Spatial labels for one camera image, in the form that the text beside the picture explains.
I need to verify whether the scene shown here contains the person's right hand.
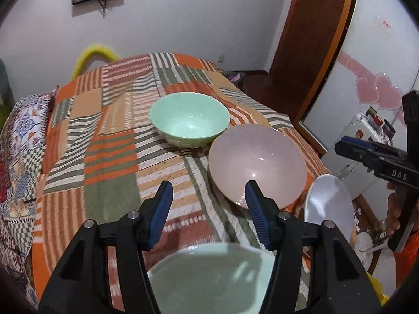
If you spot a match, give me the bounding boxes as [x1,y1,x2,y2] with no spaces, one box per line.
[385,182,403,246]

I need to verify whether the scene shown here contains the yellow plastic bag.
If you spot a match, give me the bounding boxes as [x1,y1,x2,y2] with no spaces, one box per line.
[367,270,388,305]

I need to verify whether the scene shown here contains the green plate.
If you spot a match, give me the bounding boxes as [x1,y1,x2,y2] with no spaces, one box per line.
[147,243,277,314]

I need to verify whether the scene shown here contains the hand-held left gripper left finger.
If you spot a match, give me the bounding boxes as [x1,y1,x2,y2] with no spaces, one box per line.
[38,180,174,314]

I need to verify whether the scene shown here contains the striped patchwork blanket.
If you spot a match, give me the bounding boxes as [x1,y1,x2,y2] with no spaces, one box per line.
[31,52,331,314]

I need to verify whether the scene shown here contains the white suitcase with stickers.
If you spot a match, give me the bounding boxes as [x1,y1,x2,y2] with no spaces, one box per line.
[327,113,398,197]

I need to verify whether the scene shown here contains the pink bowl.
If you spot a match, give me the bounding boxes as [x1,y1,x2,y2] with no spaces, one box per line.
[208,124,307,210]

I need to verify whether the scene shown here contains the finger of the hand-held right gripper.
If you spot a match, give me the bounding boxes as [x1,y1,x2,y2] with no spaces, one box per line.
[334,141,382,171]
[340,136,407,158]

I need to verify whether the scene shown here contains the yellow plush pillow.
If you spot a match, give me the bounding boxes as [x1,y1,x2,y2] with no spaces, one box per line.
[73,43,120,79]

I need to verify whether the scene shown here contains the wooden wardrobe with white doors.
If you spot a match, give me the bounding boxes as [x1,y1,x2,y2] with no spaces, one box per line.
[295,0,419,203]

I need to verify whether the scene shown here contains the printed floral quilt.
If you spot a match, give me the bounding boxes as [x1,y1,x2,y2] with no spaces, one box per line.
[0,87,59,301]

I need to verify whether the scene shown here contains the green bowl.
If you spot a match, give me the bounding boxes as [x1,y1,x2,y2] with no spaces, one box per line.
[149,92,230,148]

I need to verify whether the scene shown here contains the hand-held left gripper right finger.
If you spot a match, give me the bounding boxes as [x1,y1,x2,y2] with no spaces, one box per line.
[245,180,382,314]

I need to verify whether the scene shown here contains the white bowl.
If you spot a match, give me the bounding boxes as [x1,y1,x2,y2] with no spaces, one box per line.
[304,174,355,238]

